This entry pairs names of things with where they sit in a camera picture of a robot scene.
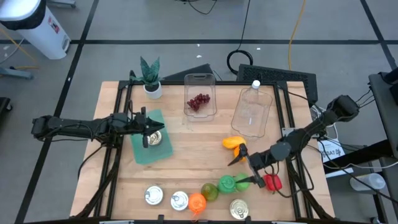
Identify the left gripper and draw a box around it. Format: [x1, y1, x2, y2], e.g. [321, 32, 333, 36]
[134, 106, 165, 149]

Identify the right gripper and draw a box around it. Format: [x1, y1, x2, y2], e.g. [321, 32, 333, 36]
[228, 142, 271, 189]

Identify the silver tin can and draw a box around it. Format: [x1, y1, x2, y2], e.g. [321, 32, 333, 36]
[147, 130, 163, 146]
[144, 185, 164, 206]
[229, 198, 249, 220]
[170, 190, 190, 212]

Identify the green apple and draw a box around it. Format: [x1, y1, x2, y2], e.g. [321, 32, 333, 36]
[234, 172, 251, 192]

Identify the green squeeze bottle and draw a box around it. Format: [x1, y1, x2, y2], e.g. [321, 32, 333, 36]
[217, 175, 238, 195]

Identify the yellow orange mango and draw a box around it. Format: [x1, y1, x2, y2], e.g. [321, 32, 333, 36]
[222, 136, 247, 149]

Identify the red bell pepper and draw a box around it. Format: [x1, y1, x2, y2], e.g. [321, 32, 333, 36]
[263, 174, 284, 194]

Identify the green pear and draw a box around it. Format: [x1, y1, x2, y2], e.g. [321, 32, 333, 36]
[200, 182, 220, 202]

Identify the orange squeeze bottle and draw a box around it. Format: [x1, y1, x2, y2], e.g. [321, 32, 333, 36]
[188, 193, 208, 215]

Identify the potted snake plant white pot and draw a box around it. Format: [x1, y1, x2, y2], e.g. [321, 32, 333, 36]
[129, 55, 164, 100]

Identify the red grape bunch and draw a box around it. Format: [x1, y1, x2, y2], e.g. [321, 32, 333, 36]
[186, 93, 211, 112]

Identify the narrow clear plastic bin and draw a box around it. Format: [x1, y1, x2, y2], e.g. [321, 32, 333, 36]
[183, 73, 218, 123]

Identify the wide clear plastic bin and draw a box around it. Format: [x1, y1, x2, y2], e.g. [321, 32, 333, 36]
[231, 88, 274, 139]

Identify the black flat panel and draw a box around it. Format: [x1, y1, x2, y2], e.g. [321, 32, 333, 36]
[163, 63, 215, 82]

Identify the clear water bottle white cap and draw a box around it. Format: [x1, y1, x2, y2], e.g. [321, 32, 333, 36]
[244, 79, 264, 103]

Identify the white printed paper sheet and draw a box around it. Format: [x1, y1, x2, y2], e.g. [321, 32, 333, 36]
[317, 138, 346, 163]

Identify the translucent plastic bottle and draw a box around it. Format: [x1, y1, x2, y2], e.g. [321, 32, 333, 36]
[349, 172, 386, 192]

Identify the grey stand foot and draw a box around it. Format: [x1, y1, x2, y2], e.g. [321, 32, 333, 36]
[0, 66, 34, 80]

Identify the white trash can black bag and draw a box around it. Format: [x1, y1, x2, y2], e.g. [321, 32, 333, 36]
[0, 0, 72, 60]

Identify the black boxy object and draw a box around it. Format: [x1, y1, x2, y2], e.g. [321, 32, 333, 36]
[0, 96, 13, 125]

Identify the black side desk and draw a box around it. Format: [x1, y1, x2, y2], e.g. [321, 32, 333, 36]
[368, 67, 398, 162]

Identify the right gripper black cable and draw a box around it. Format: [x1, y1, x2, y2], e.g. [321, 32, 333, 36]
[264, 164, 313, 199]

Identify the black aluminium table frame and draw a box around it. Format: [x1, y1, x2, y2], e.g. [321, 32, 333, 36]
[74, 80, 335, 224]

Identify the white cable bundle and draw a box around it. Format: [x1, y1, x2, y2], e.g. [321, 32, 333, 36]
[310, 105, 327, 121]

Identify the black hanging cable with coil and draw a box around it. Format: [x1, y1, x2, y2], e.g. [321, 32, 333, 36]
[226, 0, 254, 75]

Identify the black metal cart frame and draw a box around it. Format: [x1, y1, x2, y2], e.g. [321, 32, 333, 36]
[323, 139, 398, 224]

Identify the thin black cable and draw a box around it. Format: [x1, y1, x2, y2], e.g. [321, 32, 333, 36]
[175, 0, 218, 16]

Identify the yellow hanging cable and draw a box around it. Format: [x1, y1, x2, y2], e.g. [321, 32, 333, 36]
[287, 0, 307, 71]

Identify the thin yellow cable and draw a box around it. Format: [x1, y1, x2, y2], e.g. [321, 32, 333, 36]
[0, 27, 40, 70]

